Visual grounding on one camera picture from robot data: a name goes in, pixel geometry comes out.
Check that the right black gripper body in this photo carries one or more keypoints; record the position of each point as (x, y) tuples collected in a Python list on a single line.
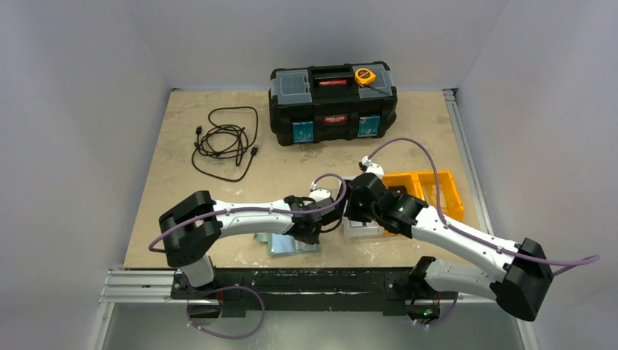
[(357, 208)]

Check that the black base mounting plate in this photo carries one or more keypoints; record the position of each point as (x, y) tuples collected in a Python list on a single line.
[(389, 291)]

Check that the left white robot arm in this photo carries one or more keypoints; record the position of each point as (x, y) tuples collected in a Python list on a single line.
[(192, 227)]

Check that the teal card holder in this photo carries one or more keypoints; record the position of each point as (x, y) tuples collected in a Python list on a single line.
[(281, 245)]

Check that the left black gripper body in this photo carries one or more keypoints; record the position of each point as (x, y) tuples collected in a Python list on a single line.
[(311, 237)]

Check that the white plastic bin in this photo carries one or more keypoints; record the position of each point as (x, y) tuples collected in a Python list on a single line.
[(358, 230)]

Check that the yellow tape measure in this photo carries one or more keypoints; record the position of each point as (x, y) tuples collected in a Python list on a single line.
[(364, 77)]

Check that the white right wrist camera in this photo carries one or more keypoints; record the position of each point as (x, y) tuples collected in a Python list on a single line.
[(369, 167)]

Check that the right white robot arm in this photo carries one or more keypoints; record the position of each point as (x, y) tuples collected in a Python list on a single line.
[(513, 274)]

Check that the black plastic toolbox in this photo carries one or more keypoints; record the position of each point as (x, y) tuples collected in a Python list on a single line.
[(324, 103)]

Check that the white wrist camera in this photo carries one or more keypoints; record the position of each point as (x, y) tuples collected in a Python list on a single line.
[(369, 167), (319, 193)]

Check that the orange plastic bin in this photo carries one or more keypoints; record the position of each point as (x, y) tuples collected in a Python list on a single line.
[(422, 184)]

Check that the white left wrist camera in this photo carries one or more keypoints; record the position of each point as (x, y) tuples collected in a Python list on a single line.
[(319, 193)]

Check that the aluminium frame rail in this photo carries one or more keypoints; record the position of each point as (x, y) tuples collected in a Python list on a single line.
[(137, 286)]

